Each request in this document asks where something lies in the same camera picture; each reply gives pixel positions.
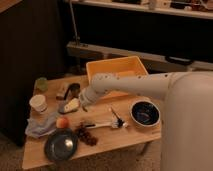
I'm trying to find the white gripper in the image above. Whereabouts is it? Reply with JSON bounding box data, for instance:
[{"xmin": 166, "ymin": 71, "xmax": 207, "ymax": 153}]
[{"xmin": 58, "ymin": 83, "xmax": 80, "ymax": 114}]

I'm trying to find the red yellow apple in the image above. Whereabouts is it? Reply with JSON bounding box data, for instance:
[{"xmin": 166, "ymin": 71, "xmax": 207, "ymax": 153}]
[{"xmin": 56, "ymin": 116, "xmax": 69, "ymax": 129}]

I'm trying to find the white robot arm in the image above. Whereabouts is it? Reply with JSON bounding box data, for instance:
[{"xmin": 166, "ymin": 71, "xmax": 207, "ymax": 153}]
[{"xmin": 79, "ymin": 71, "xmax": 213, "ymax": 171}]

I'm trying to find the green plastic cup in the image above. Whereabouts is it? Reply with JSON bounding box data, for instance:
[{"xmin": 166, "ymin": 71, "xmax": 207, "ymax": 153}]
[{"xmin": 35, "ymin": 77, "xmax": 48, "ymax": 92}]

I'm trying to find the white paper cup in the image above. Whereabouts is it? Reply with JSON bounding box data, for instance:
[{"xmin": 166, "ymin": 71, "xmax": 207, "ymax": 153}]
[{"xmin": 29, "ymin": 94, "xmax": 47, "ymax": 113}]

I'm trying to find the small wooden block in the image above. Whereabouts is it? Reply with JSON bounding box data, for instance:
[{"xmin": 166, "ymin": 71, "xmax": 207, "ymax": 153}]
[{"xmin": 56, "ymin": 83, "xmax": 68, "ymax": 100}]

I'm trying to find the wooden table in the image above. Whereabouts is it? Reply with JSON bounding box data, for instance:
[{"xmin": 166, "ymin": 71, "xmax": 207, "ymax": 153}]
[{"xmin": 22, "ymin": 76, "xmax": 161, "ymax": 169}]

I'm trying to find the bunch of red grapes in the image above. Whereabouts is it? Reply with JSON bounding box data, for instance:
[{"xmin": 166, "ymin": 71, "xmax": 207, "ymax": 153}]
[{"xmin": 75, "ymin": 124, "xmax": 98, "ymax": 146}]

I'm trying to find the light blue cloth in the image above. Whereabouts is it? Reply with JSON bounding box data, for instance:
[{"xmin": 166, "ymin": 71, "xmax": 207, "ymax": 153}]
[{"xmin": 25, "ymin": 112, "xmax": 60, "ymax": 138}]

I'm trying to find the dark metal plate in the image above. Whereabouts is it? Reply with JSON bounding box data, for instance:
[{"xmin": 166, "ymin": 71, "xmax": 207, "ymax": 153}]
[{"xmin": 44, "ymin": 129, "xmax": 78, "ymax": 162}]

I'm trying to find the black plastic utensil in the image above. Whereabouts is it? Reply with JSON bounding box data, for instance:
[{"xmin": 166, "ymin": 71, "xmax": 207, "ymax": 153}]
[{"xmin": 110, "ymin": 107, "xmax": 124, "ymax": 127}]

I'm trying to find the yellow plastic bin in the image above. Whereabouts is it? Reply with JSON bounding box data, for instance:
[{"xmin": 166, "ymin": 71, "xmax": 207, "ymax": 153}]
[{"xmin": 85, "ymin": 55, "xmax": 149, "ymax": 100}]

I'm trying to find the dark blue bowl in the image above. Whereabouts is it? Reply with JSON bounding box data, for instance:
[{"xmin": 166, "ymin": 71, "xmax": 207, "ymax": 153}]
[{"xmin": 130, "ymin": 100, "xmax": 160, "ymax": 127}]

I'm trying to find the white wall shelf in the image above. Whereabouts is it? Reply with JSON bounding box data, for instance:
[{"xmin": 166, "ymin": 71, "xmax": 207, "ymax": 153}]
[{"xmin": 64, "ymin": 0, "xmax": 213, "ymax": 20}]

